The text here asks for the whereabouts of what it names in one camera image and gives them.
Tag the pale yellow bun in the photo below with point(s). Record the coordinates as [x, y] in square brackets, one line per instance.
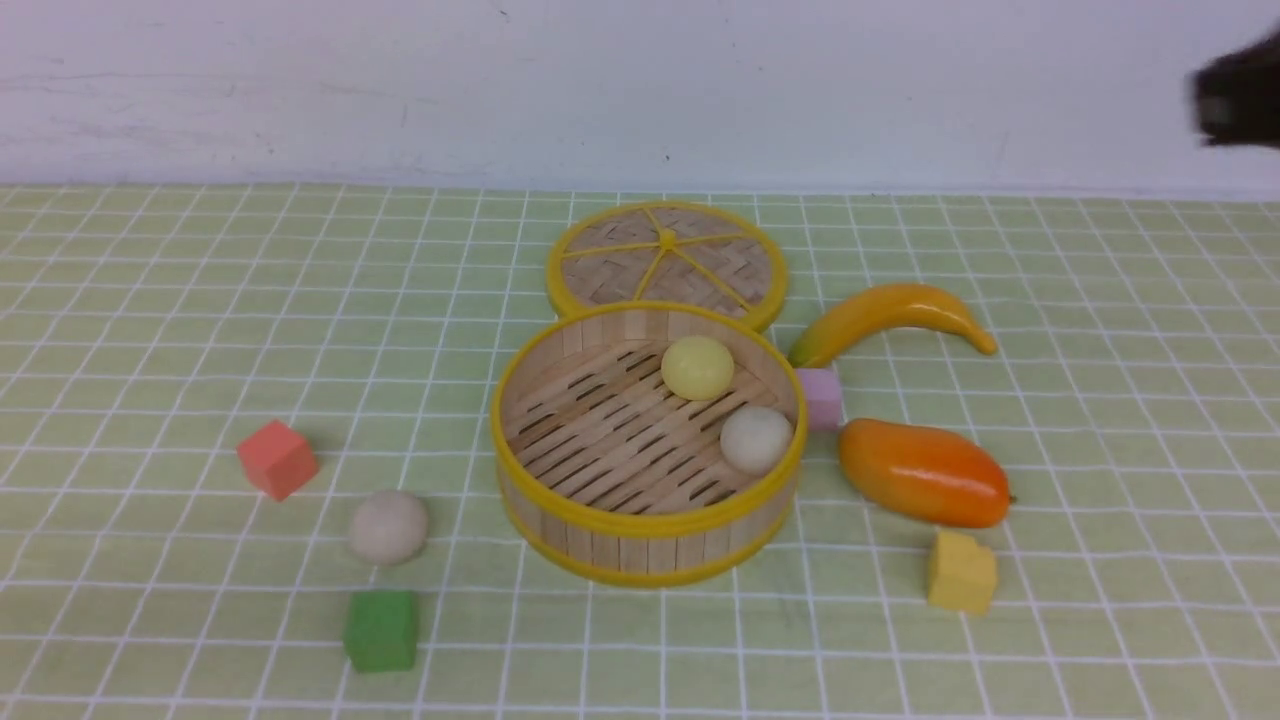
[697, 368]

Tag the white bun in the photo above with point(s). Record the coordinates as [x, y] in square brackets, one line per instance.
[388, 528]
[754, 438]

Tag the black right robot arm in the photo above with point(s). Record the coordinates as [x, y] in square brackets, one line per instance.
[1234, 100]

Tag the bamboo steamer tray yellow rim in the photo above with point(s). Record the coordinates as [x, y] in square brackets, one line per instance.
[609, 475]

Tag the woven bamboo steamer lid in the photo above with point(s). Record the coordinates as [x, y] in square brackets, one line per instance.
[668, 251]

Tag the pink cube block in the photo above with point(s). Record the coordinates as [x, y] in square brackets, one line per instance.
[824, 398]

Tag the yellow toy banana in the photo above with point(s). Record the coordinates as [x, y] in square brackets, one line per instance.
[883, 308]

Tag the orange toy mango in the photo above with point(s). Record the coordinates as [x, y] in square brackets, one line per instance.
[924, 473]

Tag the red cube block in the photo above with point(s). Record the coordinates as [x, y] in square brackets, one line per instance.
[277, 459]

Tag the green cube block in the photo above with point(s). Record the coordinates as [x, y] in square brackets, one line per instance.
[382, 630]

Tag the yellow block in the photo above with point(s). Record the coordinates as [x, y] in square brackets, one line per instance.
[962, 574]

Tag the green checkered tablecloth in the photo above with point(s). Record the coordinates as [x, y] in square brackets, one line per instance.
[148, 330]

